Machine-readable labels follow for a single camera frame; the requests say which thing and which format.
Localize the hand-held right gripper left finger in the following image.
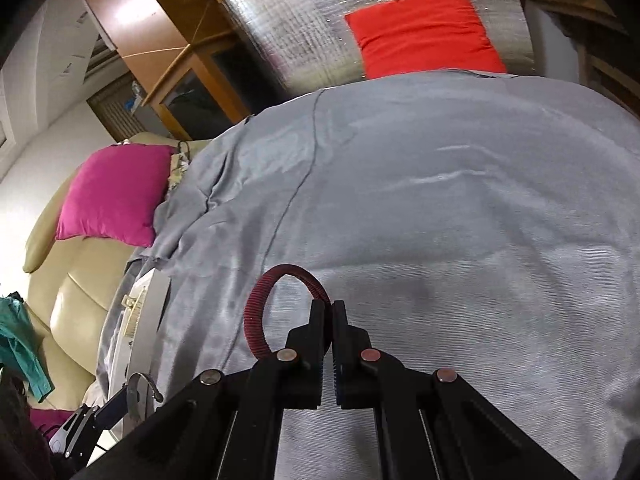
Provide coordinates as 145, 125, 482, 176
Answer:
70, 299, 331, 480

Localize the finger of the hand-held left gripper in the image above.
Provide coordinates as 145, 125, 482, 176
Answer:
90, 385, 143, 423

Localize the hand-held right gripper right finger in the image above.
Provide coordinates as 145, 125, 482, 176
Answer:
331, 300, 581, 480

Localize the dark cord bracelet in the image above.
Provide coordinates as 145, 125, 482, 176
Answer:
124, 372, 165, 406

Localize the dark red hair tie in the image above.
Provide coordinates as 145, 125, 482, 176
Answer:
243, 264, 331, 361

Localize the white box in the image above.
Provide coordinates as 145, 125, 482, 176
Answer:
107, 269, 173, 441

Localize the magenta cloth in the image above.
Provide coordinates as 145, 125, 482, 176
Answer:
29, 407, 76, 443

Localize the dark cloth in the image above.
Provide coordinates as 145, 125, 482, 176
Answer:
0, 360, 66, 480

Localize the beige sofa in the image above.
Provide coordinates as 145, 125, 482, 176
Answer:
22, 132, 201, 411

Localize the teal cloth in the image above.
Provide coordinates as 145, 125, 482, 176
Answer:
0, 296, 55, 401

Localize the grey blanket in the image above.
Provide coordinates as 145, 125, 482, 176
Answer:
97, 71, 640, 480

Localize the pink cushion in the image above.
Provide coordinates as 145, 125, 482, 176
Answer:
55, 143, 177, 248

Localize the floral cloth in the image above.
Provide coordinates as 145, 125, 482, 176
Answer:
167, 142, 201, 191

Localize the wooden glass door cabinet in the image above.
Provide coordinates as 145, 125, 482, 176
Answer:
145, 42, 251, 143

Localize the dark window grille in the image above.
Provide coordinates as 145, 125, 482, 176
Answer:
87, 85, 151, 143

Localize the silver foil insulation sheet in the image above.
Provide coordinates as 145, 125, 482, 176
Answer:
222, 0, 538, 96

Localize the red cushion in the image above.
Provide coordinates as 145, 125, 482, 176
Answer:
345, 0, 508, 81

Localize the tall wooden wardrobe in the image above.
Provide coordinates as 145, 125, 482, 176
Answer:
75, 0, 236, 96

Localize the wooden shelf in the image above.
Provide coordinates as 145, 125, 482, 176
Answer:
525, 0, 640, 121

